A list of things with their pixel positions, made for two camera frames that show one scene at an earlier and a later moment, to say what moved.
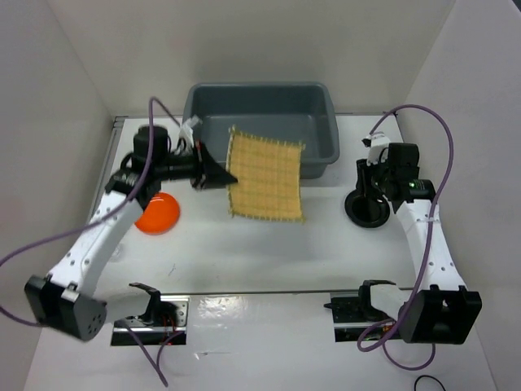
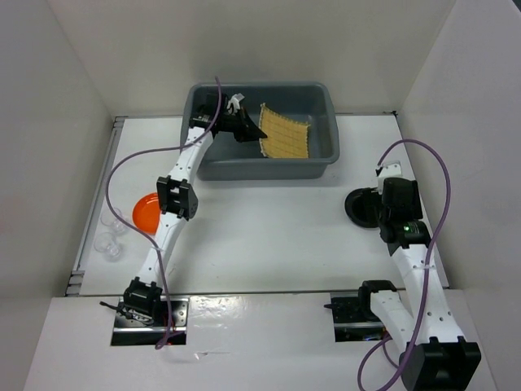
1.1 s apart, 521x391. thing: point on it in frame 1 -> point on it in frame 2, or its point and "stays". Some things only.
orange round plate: [160, 214] stays
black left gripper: [207, 172] -> [247, 130]
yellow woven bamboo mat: [269, 177] -> [285, 138]
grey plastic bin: [300, 113] stays
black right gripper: [362, 173] -> [416, 202]
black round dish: [365, 211] stays
